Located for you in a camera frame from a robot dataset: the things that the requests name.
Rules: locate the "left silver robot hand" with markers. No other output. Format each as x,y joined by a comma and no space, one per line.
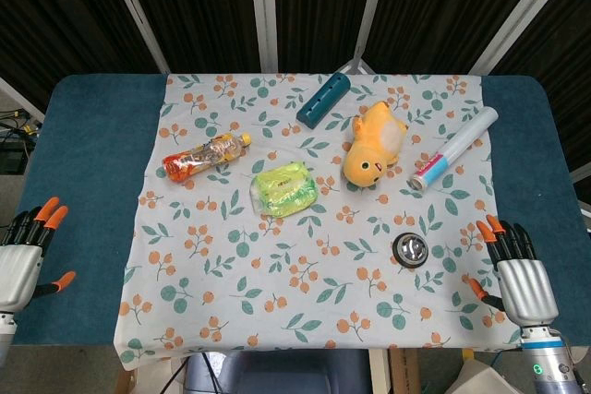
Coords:
18,265

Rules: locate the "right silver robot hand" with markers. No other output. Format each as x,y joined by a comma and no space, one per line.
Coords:
526,283

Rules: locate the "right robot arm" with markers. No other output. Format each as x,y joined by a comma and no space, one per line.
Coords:
551,359

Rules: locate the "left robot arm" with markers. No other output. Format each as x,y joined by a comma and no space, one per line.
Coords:
3,334

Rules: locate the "round shiny metal cap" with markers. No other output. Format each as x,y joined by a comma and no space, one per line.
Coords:
410,250

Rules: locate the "white box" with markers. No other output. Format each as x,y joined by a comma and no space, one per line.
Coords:
489,378

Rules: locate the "white pink blue tube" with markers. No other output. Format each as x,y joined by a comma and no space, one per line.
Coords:
454,147

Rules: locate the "yellow plush chick toy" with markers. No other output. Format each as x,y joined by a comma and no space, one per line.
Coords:
374,147

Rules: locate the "orange plastic drink bottle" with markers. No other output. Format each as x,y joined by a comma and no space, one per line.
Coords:
205,156

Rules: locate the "floral tablecloth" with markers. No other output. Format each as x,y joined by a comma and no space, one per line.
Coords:
305,228

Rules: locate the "green wet wipes pack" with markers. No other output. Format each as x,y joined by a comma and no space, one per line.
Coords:
282,188

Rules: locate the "teal perforated holder block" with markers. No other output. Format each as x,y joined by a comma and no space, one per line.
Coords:
323,99

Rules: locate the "black folding screen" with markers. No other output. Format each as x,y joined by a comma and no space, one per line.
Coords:
295,11

